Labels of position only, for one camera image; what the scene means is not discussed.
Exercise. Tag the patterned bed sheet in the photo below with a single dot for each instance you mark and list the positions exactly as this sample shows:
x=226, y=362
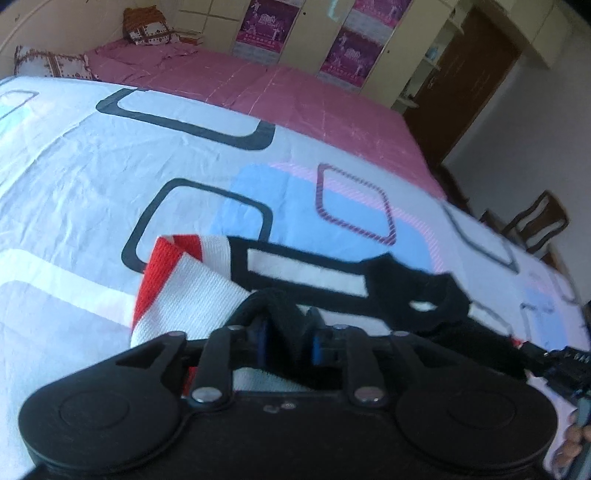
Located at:
x=92, y=184

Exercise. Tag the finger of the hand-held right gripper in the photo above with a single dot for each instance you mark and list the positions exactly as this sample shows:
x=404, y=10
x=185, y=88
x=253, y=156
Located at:
x=538, y=355

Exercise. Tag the folded striped blanket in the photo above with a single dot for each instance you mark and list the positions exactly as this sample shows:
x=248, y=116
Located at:
x=189, y=38

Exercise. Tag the brown wooden door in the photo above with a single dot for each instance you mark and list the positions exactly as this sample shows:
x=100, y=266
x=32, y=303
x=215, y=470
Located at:
x=466, y=83

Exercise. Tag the wooden chair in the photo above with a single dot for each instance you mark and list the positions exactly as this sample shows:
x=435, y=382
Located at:
x=535, y=221

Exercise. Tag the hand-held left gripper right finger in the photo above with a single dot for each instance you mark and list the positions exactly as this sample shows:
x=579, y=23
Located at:
x=317, y=344

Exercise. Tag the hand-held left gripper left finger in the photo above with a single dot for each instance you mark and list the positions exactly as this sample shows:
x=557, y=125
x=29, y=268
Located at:
x=261, y=339

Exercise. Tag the corner shelf unit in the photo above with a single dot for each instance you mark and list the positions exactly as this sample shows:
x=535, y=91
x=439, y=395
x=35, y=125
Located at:
x=425, y=74

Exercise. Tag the orange patterned pillow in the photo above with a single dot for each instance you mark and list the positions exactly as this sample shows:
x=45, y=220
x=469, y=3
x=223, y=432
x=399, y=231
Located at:
x=147, y=25

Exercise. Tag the pink bed sheet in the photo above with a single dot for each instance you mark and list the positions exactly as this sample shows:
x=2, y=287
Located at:
x=286, y=97

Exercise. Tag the striped knit sweater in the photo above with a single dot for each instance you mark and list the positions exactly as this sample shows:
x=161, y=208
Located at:
x=203, y=286

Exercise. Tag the cream wardrobe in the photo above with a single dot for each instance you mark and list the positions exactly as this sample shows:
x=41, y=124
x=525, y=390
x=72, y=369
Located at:
x=309, y=27

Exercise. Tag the purple wall poster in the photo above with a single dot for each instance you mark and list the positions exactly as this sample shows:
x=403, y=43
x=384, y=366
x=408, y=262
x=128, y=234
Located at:
x=381, y=9
x=353, y=57
x=270, y=23

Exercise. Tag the person's right hand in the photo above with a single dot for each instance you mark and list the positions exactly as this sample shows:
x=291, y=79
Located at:
x=575, y=445

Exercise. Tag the white patterned pillow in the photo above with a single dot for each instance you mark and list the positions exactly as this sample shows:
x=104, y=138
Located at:
x=51, y=62

